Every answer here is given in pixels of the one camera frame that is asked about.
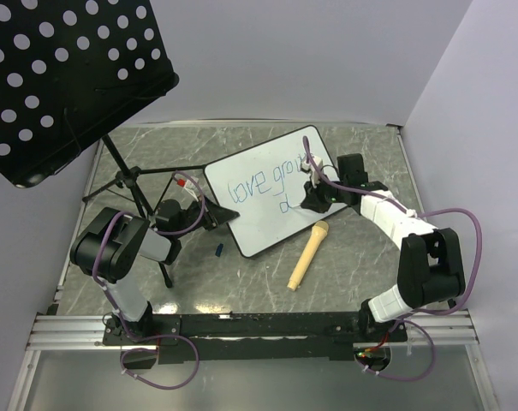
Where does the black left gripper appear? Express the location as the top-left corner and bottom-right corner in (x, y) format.
(174, 194), (240, 238)

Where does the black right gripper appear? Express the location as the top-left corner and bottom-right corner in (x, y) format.
(301, 172), (348, 214)

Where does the blue marker cap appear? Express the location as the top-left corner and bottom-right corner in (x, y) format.
(215, 243), (223, 257)

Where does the white whiteboard black frame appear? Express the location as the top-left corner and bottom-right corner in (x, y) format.
(205, 125), (345, 258)

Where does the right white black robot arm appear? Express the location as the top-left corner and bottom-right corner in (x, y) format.
(301, 154), (466, 341)

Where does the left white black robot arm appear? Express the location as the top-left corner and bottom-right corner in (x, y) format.
(69, 196), (240, 344)

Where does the beige toy microphone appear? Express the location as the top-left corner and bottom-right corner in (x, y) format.
(287, 221), (329, 291)

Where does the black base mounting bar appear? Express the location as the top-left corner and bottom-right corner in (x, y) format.
(103, 312), (408, 365)

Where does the black perforated music stand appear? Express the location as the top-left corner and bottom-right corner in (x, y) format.
(0, 0), (181, 289)

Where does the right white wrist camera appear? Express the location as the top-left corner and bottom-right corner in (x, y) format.
(301, 155), (324, 188)

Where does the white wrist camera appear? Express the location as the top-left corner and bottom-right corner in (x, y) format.
(301, 155), (324, 188)
(174, 173), (201, 201)

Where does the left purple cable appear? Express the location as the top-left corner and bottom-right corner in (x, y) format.
(89, 170), (211, 390)

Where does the purple cable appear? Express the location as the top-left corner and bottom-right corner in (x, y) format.
(89, 170), (211, 390)
(301, 135), (483, 381)

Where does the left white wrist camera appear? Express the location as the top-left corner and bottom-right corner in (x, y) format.
(174, 173), (201, 201)

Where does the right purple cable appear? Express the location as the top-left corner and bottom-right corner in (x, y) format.
(301, 135), (483, 381)

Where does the aluminium rail frame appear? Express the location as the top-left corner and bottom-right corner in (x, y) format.
(25, 123), (486, 410)

